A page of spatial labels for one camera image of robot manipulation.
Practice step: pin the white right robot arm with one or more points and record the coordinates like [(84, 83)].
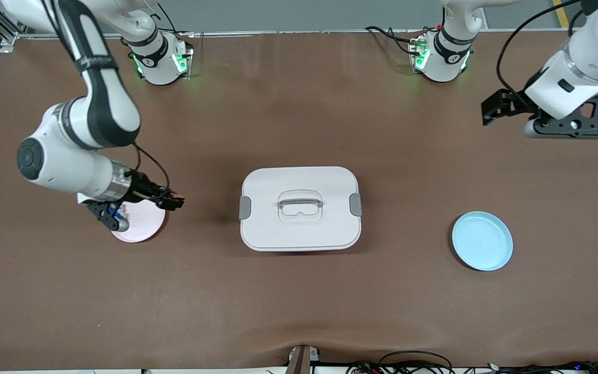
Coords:
[(107, 104)]

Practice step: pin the round pale pink plate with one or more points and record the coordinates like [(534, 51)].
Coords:
[(146, 223)]

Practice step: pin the metal table edge bracket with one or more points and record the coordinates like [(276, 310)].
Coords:
[(301, 361)]

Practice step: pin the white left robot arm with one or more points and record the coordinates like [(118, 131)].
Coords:
[(449, 52)]

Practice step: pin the round light blue plate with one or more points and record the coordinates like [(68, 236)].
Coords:
[(482, 241)]

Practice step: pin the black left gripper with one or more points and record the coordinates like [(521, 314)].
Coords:
[(513, 102)]

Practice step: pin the brown table mat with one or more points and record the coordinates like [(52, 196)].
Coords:
[(299, 311)]

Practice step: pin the white lidded box grey clips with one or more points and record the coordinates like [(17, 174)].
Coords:
[(299, 228)]

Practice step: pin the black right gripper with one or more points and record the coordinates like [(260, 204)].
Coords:
[(142, 187)]

